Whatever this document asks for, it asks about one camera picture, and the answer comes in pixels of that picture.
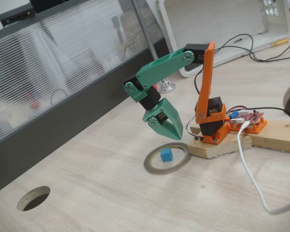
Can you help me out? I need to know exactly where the ribbed glass desk partition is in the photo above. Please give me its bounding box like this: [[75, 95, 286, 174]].
[[0, 0, 171, 198]]

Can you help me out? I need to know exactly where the red controller circuit board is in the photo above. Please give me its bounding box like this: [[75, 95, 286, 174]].
[[228, 110, 265, 126]]

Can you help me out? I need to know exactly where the grey ring of tape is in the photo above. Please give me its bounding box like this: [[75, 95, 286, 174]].
[[143, 142, 191, 174]]

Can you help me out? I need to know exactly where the silver metal knob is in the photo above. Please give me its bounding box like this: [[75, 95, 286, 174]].
[[158, 78, 176, 94]]

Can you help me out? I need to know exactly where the small blue cube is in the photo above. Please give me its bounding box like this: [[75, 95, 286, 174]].
[[160, 148, 173, 163]]

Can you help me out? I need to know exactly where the thin black cable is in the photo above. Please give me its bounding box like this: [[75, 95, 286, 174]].
[[218, 45, 290, 61], [215, 33, 290, 62]]

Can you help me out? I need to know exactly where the wooden base block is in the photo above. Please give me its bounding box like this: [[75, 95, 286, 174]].
[[187, 124, 253, 160]]

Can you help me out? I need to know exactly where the yellow handled screwdriver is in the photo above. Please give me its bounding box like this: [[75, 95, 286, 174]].
[[252, 38, 290, 53]]

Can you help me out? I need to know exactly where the light wooden plank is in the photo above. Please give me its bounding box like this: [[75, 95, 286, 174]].
[[251, 120, 290, 154]]

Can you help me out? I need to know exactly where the black electronic box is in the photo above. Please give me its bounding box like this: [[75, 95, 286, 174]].
[[0, 3, 36, 27]]

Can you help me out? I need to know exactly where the white USB cable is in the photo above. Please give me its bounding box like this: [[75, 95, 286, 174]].
[[236, 120, 290, 216]]

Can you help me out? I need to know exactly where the red black white servo wire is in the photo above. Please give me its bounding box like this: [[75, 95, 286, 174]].
[[194, 66, 206, 95], [185, 115, 205, 141]]

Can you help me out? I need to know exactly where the orange circuit board mount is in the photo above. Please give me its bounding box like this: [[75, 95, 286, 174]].
[[228, 117, 268, 135]]

